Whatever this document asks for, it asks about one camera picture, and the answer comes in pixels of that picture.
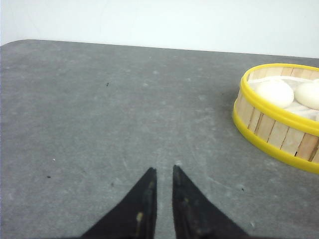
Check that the white gauze steamer liner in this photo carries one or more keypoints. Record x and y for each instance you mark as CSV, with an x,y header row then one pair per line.
x,y
295,107

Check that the white bun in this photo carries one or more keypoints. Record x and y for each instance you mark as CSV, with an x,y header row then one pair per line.
x,y
307,94
276,92

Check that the bamboo steamer basket with buns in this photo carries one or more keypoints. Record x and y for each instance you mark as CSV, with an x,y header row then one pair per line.
x,y
285,136

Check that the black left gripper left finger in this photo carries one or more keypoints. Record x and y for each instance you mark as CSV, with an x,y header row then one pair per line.
x,y
134,217

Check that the white bun left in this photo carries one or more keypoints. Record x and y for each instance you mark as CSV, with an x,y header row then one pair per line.
x,y
276,92

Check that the white bun right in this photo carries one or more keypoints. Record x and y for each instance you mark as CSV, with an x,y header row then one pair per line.
x,y
307,94

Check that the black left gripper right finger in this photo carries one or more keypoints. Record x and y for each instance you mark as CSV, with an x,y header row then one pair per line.
x,y
195,217

